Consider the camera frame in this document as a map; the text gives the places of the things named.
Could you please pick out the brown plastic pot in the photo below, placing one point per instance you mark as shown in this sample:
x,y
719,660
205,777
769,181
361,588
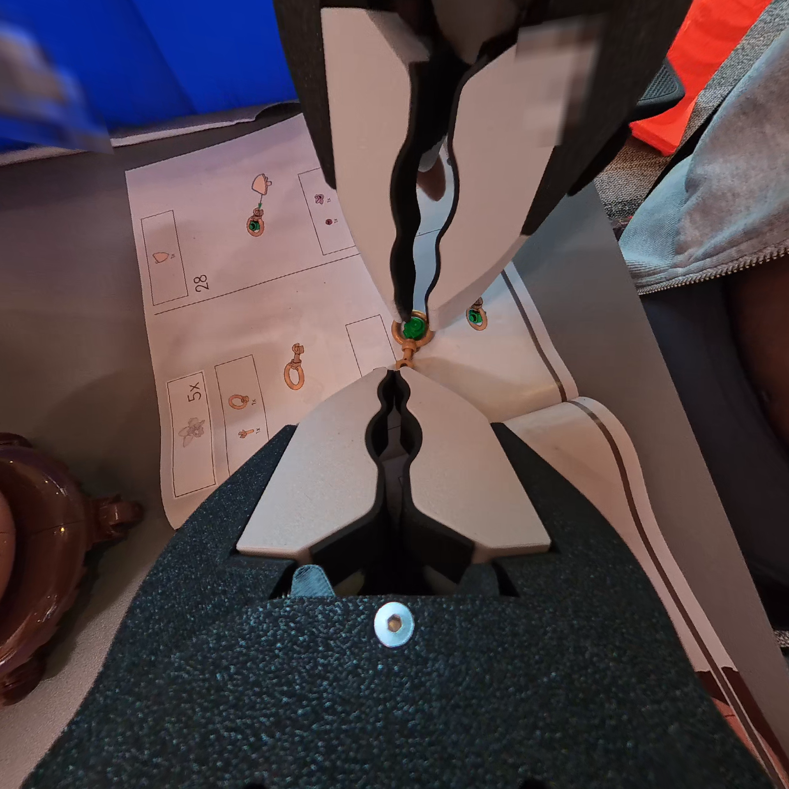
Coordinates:
x,y
49,555

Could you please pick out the orange cone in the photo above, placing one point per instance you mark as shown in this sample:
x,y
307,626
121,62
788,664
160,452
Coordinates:
x,y
696,61

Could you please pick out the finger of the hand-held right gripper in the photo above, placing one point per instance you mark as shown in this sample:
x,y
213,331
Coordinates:
x,y
505,172
363,135

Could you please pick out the person in grey jacket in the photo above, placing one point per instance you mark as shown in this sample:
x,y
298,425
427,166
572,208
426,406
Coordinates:
x,y
727,216

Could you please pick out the person's dark garment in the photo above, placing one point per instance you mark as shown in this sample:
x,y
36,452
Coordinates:
x,y
709,400

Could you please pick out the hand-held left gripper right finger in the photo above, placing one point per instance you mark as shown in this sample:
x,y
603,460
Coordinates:
x,y
468,481

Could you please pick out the person's right hand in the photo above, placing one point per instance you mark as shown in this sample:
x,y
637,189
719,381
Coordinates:
x,y
431,182

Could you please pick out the white instruction booklet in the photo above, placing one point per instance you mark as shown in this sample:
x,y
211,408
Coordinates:
x,y
259,320

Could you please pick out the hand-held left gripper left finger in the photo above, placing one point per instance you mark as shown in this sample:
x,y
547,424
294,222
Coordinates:
x,y
320,481

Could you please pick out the blue sheet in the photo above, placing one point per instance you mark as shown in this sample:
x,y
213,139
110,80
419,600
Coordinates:
x,y
185,55

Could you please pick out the grey desk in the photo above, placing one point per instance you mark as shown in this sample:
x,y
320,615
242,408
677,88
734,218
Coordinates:
x,y
61,308

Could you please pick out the white paper sheet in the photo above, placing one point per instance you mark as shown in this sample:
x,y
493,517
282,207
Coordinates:
x,y
203,120

